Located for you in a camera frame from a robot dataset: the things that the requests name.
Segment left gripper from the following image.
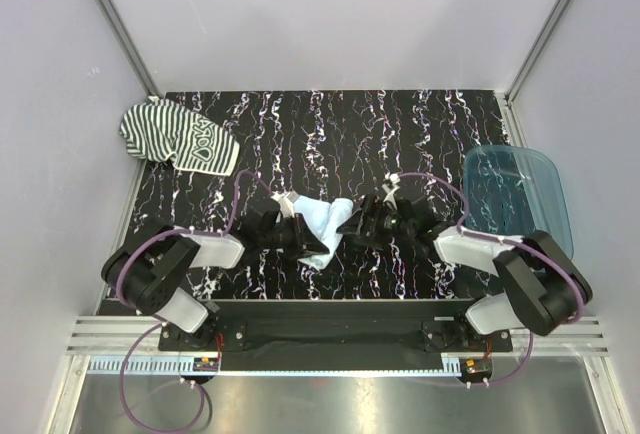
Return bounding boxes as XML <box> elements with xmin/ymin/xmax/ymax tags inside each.
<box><xmin>259</xmin><ymin>213</ymin><xmax>328</xmax><ymax>260</ymax></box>

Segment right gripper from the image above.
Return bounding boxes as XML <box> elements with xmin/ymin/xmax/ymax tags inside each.
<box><xmin>336</xmin><ymin>194</ymin><xmax>415</xmax><ymax>252</ymax></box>

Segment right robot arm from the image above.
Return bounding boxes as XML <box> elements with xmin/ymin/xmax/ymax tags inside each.
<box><xmin>337</xmin><ymin>195</ymin><xmax>593</xmax><ymax>351</ymax></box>

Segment light blue towel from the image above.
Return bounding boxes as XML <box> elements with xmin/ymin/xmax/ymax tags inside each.
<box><xmin>293</xmin><ymin>196</ymin><xmax>354</xmax><ymax>271</ymax></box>

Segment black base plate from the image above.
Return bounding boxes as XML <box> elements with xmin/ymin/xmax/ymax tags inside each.
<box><xmin>157</xmin><ymin>297</ymin><xmax>576</xmax><ymax>366</ymax></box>

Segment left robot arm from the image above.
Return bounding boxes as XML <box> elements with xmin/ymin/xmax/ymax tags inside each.
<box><xmin>101</xmin><ymin>210</ymin><xmax>329</xmax><ymax>350</ymax></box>

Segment purple cable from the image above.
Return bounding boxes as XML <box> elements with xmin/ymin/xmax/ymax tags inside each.
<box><xmin>112</xmin><ymin>169</ymin><xmax>286</xmax><ymax>430</ymax></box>
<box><xmin>389</xmin><ymin>171</ymin><xmax>587</xmax><ymax>386</ymax></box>

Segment green white striped towel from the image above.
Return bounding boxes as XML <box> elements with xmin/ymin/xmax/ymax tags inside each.
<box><xmin>119</xmin><ymin>96</ymin><xmax>240</xmax><ymax>176</ymax></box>

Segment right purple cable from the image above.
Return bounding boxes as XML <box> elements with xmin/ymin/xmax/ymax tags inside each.
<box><xmin>389</xmin><ymin>171</ymin><xmax>587</xmax><ymax>386</ymax></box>

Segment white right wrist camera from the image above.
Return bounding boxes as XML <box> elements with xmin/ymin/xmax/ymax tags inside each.
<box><xmin>382</xmin><ymin>173</ymin><xmax>400</xmax><ymax>209</ymax></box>

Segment blue transparent plastic bin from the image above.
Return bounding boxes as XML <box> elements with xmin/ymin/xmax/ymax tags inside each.
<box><xmin>462</xmin><ymin>145</ymin><xmax>574</xmax><ymax>258</ymax></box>

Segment black marbled table mat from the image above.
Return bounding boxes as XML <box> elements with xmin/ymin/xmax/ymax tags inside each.
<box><xmin>127</xmin><ymin>89</ymin><xmax>510</xmax><ymax>300</ymax></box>

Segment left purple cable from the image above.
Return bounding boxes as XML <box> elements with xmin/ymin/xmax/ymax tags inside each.
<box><xmin>112</xmin><ymin>169</ymin><xmax>286</xmax><ymax>430</ymax></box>

